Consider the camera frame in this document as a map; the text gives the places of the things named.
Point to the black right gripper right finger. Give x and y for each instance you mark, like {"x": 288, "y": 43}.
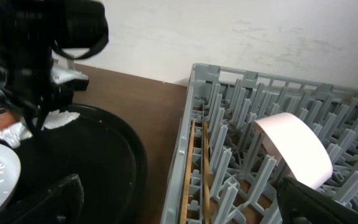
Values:
{"x": 299, "y": 203}

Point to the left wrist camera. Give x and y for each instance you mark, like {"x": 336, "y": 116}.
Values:
{"x": 67, "y": 75}

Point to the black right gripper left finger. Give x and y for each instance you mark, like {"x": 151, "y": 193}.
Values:
{"x": 61, "y": 202}

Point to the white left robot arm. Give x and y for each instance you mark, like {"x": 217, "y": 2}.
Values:
{"x": 30, "y": 33}

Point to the grey dishwasher rack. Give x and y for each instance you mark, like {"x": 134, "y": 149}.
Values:
{"x": 243, "y": 177}

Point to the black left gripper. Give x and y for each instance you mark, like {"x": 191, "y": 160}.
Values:
{"x": 31, "y": 97}

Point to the wooden chopstick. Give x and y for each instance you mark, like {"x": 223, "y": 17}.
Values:
{"x": 206, "y": 174}

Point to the round black tray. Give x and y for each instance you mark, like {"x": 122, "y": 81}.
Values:
{"x": 103, "y": 150}

